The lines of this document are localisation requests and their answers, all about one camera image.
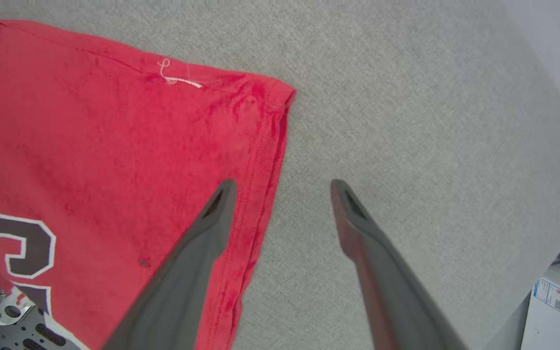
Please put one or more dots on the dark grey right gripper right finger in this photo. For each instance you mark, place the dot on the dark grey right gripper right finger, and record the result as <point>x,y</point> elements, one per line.
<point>396,301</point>

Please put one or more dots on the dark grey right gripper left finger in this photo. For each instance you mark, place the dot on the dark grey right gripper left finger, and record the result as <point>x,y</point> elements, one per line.
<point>183,287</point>

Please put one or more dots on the red jersey with black number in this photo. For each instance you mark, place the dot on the red jersey with black number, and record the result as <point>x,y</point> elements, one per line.
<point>90,146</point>

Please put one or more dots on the white box with blue label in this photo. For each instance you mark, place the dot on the white box with blue label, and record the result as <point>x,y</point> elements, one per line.
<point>547,328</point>

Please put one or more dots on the perforated grey metal plate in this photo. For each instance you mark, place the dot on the perforated grey metal plate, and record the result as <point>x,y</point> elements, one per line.
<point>12,325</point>

